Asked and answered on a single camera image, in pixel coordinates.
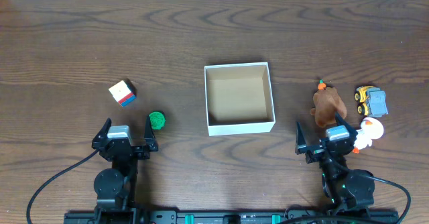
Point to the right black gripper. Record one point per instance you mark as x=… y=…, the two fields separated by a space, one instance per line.
x=316 y=151

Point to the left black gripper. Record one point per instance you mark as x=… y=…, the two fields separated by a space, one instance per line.
x=125 y=149

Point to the brown plush bear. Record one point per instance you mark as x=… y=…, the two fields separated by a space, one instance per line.
x=327 y=103

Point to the green ball toy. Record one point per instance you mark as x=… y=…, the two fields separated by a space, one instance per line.
x=157 y=120

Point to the white plush duck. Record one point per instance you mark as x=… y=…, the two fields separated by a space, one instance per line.
x=371 y=129

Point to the yellow grey toy truck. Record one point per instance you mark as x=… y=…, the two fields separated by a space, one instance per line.
x=371 y=101

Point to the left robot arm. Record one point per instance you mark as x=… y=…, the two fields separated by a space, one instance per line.
x=115 y=186

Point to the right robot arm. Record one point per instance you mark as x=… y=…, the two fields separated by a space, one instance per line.
x=348 y=189

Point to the colourful puzzle cube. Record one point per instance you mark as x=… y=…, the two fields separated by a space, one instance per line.
x=122 y=93

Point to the white cardboard box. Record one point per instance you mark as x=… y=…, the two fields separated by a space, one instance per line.
x=238 y=99

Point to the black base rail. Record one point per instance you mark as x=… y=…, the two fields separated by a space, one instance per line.
x=174 y=217

